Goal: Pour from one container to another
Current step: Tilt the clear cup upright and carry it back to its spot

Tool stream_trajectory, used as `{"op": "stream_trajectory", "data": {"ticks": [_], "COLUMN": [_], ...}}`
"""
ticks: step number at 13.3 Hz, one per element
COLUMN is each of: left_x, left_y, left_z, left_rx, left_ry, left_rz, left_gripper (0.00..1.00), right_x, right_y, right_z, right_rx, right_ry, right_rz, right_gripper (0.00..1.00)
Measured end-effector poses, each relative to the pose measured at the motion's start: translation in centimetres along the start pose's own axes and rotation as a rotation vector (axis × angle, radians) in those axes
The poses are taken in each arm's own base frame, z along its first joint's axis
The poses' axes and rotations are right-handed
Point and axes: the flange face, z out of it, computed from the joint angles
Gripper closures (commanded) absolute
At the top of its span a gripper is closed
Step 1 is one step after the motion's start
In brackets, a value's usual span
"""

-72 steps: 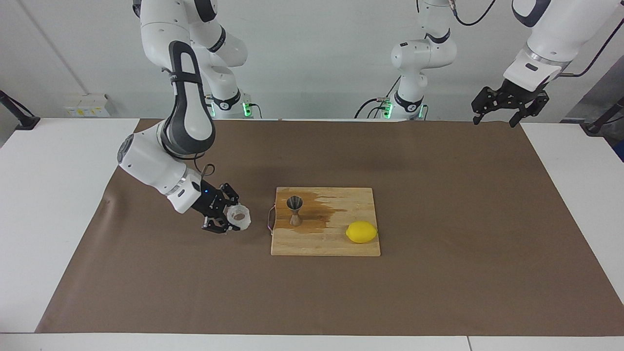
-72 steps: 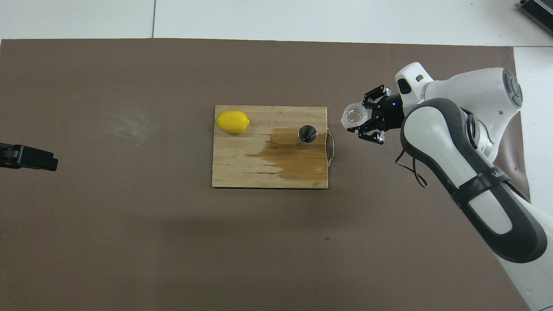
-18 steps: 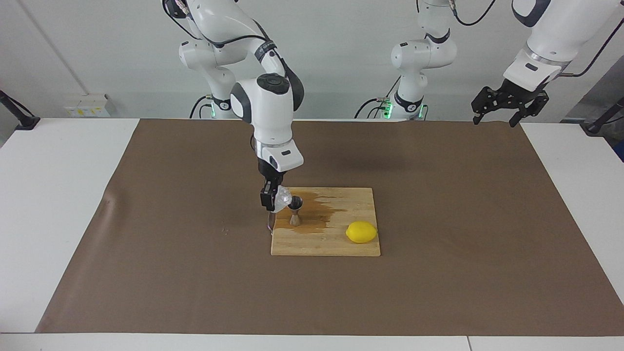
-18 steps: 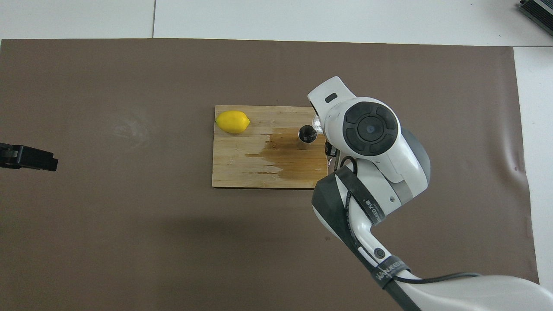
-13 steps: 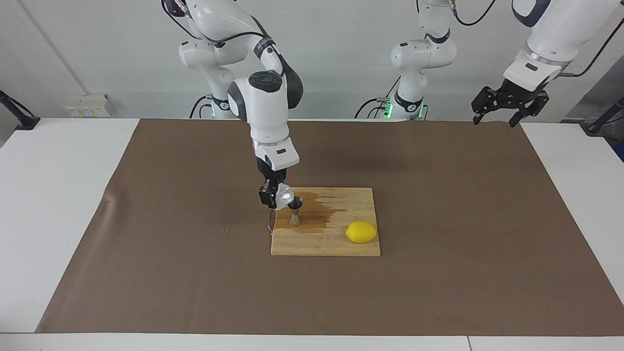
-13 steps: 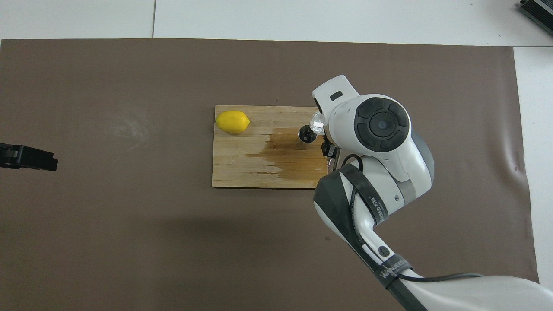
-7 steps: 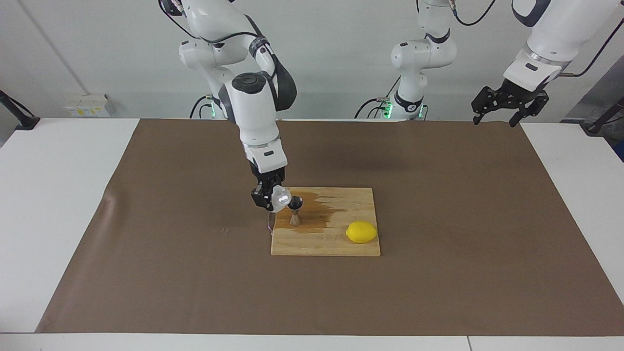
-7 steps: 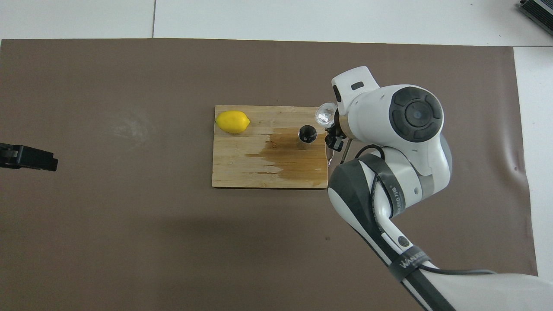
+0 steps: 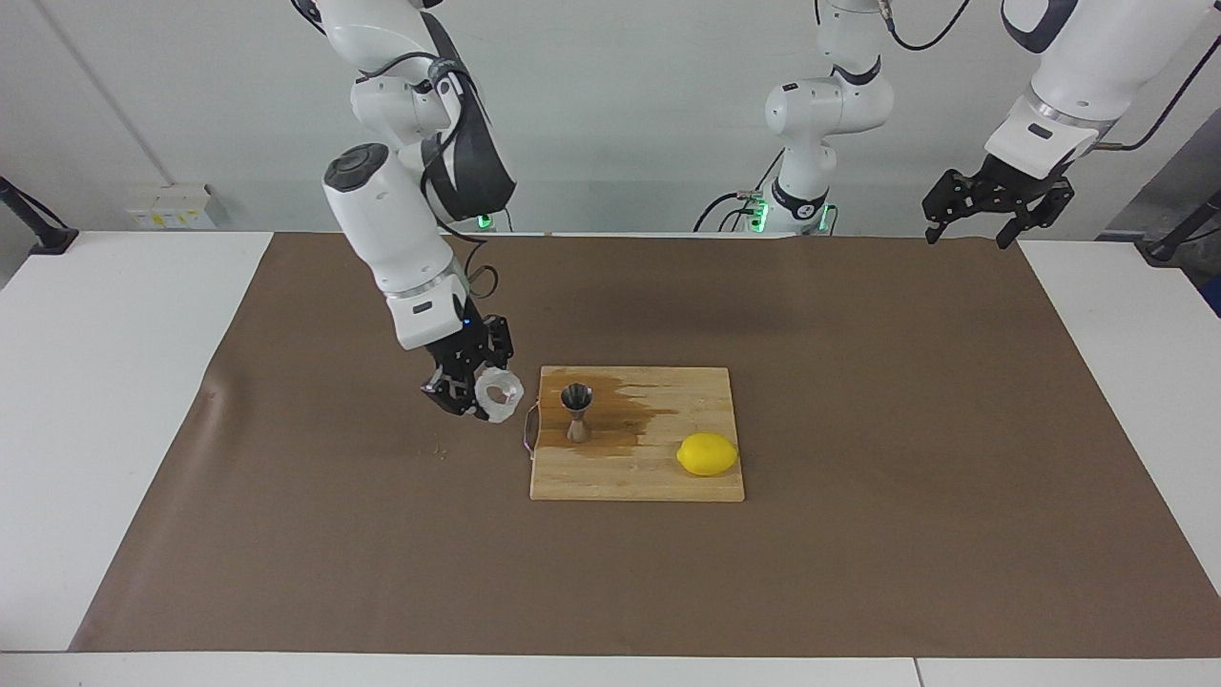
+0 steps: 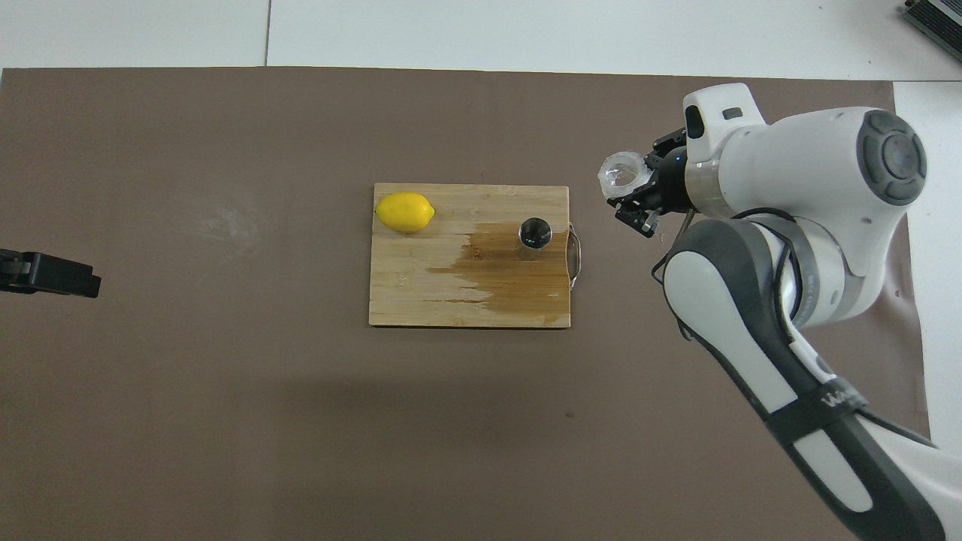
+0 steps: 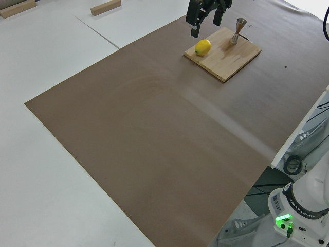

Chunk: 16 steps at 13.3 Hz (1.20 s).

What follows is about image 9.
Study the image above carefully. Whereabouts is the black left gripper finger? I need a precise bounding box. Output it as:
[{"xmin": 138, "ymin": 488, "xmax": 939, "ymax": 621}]
[
  {"xmin": 922, "ymin": 170, "xmax": 974, "ymax": 246},
  {"xmin": 997, "ymin": 183, "xmax": 1074, "ymax": 251}
]

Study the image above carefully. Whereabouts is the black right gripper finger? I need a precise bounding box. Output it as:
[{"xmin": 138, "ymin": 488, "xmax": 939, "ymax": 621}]
[
  {"xmin": 422, "ymin": 374, "xmax": 478, "ymax": 417},
  {"xmin": 482, "ymin": 315, "xmax": 514, "ymax": 371}
]

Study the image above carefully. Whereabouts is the small clear plastic cup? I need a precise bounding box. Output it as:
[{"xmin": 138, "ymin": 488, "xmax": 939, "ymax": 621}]
[{"xmin": 474, "ymin": 367, "xmax": 526, "ymax": 424}]

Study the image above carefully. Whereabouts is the steel double jigger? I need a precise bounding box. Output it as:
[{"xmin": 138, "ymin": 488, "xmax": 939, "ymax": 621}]
[{"xmin": 560, "ymin": 384, "xmax": 594, "ymax": 445}]

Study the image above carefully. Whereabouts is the black table clamp stand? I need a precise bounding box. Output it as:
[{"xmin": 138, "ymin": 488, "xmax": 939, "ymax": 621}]
[
  {"xmin": 0, "ymin": 177, "xmax": 79, "ymax": 256},
  {"xmin": 1135, "ymin": 189, "xmax": 1221, "ymax": 268}
]

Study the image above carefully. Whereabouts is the brown paper table mat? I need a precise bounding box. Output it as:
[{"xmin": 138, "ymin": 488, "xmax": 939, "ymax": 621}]
[{"xmin": 69, "ymin": 232, "xmax": 1221, "ymax": 659}]

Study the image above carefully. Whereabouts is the wooden cutting board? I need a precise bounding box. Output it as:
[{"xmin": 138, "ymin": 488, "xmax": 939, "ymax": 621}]
[{"xmin": 529, "ymin": 365, "xmax": 746, "ymax": 503}]

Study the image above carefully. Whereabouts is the yellow lemon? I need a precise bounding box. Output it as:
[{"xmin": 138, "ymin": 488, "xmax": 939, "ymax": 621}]
[{"xmin": 676, "ymin": 432, "xmax": 740, "ymax": 477}]

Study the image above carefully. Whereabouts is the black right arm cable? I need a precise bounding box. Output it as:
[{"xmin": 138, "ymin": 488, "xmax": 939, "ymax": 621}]
[{"xmin": 361, "ymin": 52, "xmax": 500, "ymax": 299}]

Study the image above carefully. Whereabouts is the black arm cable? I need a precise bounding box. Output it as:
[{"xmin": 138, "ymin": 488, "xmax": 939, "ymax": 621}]
[
  {"xmin": 361, "ymin": 52, "xmax": 500, "ymax": 299},
  {"xmin": 882, "ymin": 0, "xmax": 1221, "ymax": 152}
]

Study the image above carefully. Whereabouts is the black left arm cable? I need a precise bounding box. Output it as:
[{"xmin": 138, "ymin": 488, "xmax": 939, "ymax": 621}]
[{"xmin": 882, "ymin": 0, "xmax": 1221, "ymax": 152}]

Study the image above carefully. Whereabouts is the black left base cable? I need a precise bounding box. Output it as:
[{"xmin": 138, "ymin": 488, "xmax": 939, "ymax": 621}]
[{"xmin": 693, "ymin": 148, "xmax": 788, "ymax": 233}]

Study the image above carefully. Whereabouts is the white wall outlet box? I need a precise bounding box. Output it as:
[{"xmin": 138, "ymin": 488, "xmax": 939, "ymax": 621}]
[{"xmin": 127, "ymin": 184, "xmax": 213, "ymax": 230}]

